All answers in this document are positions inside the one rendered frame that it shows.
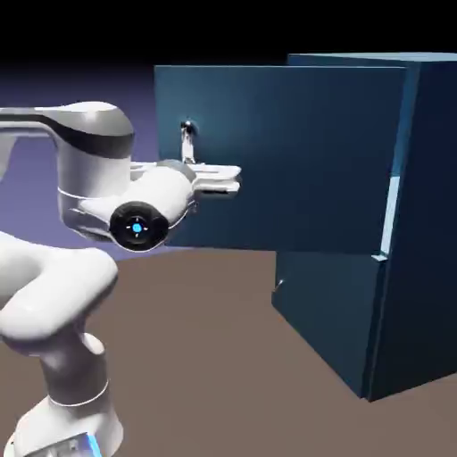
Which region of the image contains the long silver door handle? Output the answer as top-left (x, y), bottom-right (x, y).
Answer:
top-left (179, 118), bottom-right (198, 166)

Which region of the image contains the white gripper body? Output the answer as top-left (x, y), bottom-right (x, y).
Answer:
top-left (191, 163), bottom-right (243, 196)

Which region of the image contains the large blue cabinet door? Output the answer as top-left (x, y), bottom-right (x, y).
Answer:
top-left (154, 64), bottom-right (411, 255)

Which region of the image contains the small blue cabinet door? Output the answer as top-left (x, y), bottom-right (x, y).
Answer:
top-left (270, 249), bottom-right (387, 402)

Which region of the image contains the blue cabinet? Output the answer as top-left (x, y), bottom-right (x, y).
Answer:
top-left (270, 52), bottom-right (457, 403)

